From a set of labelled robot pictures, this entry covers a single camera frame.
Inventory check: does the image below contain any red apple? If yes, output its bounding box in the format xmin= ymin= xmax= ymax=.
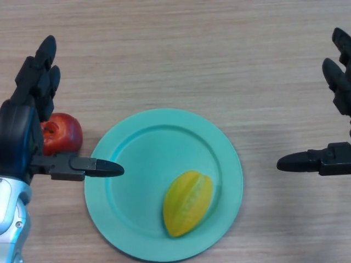
xmin=40 ymin=112 xmax=84 ymax=156

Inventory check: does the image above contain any yellow starfruit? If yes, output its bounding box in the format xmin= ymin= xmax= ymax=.
xmin=163 ymin=170 xmax=214 ymax=238

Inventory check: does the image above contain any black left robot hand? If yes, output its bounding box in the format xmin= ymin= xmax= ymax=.
xmin=0 ymin=35 xmax=125 ymax=185

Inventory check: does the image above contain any green round plate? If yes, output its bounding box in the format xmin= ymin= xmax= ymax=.
xmin=84 ymin=108 xmax=244 ymax=262

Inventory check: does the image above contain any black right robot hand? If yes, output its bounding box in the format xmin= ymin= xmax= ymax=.
xmin=276 ymin=27 xmax=351 ymax=176

